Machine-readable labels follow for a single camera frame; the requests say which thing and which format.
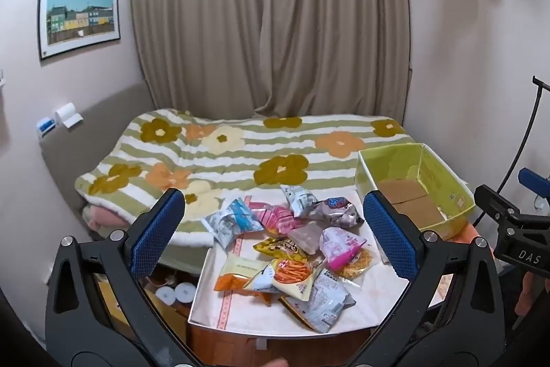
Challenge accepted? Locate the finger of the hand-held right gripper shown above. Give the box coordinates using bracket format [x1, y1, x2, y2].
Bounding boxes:
[518, 168, 550, 192]
[474, 185, 534, 222]

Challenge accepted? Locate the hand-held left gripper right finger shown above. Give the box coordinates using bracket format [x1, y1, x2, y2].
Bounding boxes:
[363, 190, 506, 367]

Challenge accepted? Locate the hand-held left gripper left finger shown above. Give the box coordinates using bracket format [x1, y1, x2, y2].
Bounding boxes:
[45, 187, 202, 367]

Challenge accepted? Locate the green cardboard box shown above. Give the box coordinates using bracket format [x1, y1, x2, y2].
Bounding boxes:
[354, 142, 475, 241]

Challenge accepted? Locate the blue and white snack packet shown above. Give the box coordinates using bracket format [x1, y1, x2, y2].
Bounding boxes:
[202, 198, 265, 247]

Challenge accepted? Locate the translucent grey snack packet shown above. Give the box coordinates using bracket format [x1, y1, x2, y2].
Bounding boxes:
[287, 221, 329, 255]

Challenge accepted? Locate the pink snack packet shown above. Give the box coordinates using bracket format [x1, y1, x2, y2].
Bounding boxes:
[249, 201, 305, 236]

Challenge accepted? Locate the clear noodle snack packet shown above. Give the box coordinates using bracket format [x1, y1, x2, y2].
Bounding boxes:
[319, 226, 375, 281]

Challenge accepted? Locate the black gooseneck stand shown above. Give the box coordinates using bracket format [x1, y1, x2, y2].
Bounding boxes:
[494, 75, 550, 200]

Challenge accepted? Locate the pink pillow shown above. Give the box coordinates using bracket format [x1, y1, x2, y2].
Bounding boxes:
[81, 204, 130, 241]

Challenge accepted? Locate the grey cartoon snack packet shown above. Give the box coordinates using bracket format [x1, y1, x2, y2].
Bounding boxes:
[307, 196, 365, 229]

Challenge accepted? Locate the white paper roll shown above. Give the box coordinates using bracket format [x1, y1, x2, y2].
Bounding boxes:
[155, 285, 175, 306]
[174, 282, 195, 303]

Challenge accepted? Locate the white patterned table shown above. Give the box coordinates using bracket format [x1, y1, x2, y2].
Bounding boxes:
[188, 186, 448, 341]

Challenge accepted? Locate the white and orange snack packet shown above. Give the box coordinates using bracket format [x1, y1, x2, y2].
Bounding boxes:
[214, 253, 276, 293]

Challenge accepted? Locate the large grey white snack packet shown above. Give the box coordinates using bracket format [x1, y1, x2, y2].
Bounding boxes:
[281, 268, 357, 334]

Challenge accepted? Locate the small grey white snack packet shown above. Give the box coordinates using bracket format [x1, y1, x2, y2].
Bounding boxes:
[280, 185, 319, 218]

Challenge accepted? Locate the orange sticks snack packet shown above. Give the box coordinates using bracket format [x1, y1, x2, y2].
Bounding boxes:
[243, 257, 324, 301]

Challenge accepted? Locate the yellow snack packet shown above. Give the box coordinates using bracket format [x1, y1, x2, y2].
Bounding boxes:
[253, 237, 309, 263]

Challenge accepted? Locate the green striped floral blanket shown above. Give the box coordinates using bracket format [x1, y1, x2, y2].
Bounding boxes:
[75, 109, 417, 249]

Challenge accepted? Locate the grey padded headboard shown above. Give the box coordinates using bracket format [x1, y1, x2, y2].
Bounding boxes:
[38, 82, 149, 239]

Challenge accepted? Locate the white tissue roll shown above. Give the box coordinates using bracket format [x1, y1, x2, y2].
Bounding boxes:
[54, 102, 83, 128]

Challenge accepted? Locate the framed houses picture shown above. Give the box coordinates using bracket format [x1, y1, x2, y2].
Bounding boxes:
[37, 0, 122, 62]

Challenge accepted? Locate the beige curtain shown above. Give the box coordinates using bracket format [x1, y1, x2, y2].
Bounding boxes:
[129, 0, 414, 122]

